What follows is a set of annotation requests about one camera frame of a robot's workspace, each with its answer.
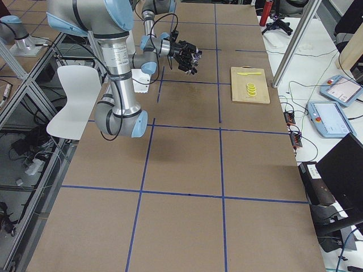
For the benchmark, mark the blue teach pendant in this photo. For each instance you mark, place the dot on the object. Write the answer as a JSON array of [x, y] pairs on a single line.
[[341, 89], [329, 119]]

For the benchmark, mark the near blue teach pendant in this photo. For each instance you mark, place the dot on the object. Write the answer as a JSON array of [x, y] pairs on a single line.
[[329, 119]]

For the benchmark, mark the black tripod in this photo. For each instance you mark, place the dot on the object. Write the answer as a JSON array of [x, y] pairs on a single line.
[[278, 24]]

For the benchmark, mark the black monitor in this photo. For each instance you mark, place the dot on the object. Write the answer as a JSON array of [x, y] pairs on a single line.
[[341, 170]]

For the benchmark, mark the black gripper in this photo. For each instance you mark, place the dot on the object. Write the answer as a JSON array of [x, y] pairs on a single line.
[[177, 50]]

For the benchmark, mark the front lemon slice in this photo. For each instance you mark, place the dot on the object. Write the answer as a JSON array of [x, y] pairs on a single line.
[[251, 94]]

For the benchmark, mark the aluminium frame post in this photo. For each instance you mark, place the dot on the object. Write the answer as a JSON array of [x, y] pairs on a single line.
[[297, 36]]

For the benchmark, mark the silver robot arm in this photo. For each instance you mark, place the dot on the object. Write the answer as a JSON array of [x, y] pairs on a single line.
[[151, 8], [118, 112]]

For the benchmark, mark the yellow plastic knife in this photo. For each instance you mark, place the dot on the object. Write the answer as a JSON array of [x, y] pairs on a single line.
[[249, 73]]

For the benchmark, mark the white plastic chair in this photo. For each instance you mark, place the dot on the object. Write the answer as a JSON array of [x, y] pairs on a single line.
[[82, 86]]

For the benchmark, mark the red thermos bottle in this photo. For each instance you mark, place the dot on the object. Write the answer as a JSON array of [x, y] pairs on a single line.
[[266, 12]]

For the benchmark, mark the black computer box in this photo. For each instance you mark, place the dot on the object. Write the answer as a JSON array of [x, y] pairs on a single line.
[[316, 189]]

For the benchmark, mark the white camera mast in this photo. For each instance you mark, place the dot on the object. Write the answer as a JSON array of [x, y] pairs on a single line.
[[141, 81]]

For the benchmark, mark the far blue teach pendant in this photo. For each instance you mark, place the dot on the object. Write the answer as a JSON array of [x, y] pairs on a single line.
[[341, 89]]

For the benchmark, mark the wooden cutting board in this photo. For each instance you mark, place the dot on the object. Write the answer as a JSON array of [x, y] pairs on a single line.
[[239, 88]]

